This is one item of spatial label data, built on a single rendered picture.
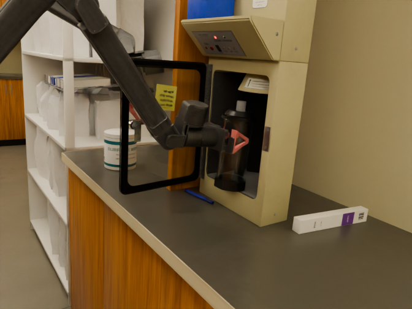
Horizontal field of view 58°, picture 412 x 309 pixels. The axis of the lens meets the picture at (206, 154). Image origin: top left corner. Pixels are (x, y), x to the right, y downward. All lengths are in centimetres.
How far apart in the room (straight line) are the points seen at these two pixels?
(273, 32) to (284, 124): 25
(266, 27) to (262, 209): 50
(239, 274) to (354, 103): 76
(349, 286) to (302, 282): 10
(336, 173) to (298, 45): 57
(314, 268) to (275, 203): 25
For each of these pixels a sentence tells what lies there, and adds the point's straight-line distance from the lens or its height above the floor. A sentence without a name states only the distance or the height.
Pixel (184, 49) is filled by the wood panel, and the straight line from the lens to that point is 127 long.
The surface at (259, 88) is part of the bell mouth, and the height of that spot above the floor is 133.
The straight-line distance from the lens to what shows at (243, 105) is 112.
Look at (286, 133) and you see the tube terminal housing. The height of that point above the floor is 121.
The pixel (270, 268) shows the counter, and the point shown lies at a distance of 93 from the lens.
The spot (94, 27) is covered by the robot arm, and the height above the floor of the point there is 145.
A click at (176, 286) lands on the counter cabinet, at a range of 103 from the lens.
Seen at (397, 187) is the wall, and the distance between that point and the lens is 133.
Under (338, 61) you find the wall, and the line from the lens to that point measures 144.
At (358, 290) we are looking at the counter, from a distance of 93.
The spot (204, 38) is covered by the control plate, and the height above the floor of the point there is 146.
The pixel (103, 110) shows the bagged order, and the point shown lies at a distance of 216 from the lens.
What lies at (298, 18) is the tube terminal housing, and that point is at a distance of 106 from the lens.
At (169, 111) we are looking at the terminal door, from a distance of 117.
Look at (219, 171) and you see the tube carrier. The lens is 114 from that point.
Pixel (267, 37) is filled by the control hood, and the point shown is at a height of 146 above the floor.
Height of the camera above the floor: 140
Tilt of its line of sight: 14 degrees down
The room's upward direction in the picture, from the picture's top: 4 degrees clockwise
